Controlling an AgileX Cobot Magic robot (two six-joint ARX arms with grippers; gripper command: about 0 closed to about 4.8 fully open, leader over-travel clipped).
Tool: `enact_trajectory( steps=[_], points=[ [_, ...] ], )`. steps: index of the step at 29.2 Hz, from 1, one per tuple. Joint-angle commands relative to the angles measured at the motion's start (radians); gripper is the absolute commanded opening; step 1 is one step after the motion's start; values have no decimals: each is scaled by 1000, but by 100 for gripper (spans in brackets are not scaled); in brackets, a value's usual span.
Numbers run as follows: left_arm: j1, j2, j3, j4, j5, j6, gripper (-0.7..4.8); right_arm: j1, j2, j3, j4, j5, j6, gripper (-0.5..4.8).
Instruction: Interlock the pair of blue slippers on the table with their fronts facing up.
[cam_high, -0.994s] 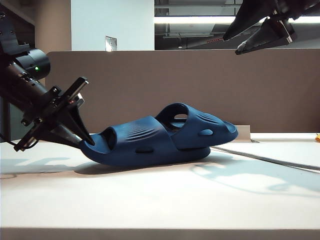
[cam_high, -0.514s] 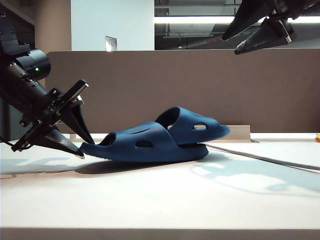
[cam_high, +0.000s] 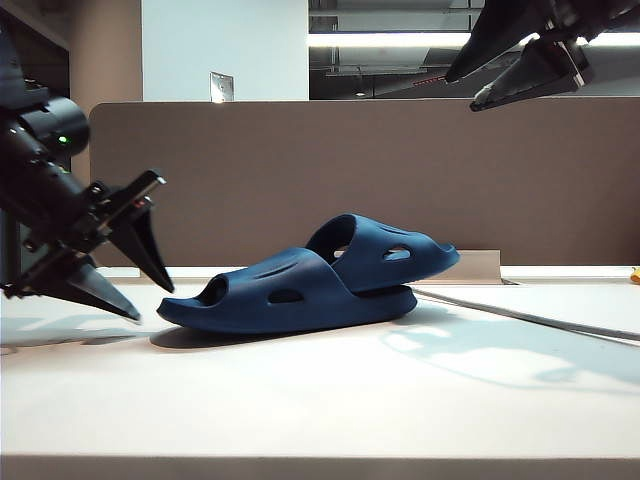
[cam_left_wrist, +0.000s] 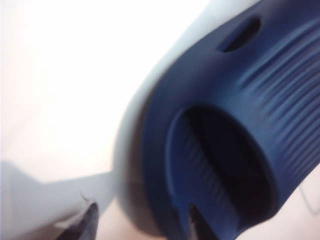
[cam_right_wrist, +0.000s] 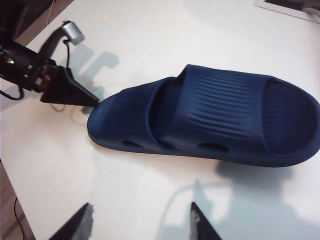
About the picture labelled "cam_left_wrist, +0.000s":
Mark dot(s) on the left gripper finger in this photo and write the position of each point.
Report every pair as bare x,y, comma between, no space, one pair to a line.
82,230

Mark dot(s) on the blue rubber slipper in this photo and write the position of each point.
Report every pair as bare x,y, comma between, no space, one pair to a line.
225,87

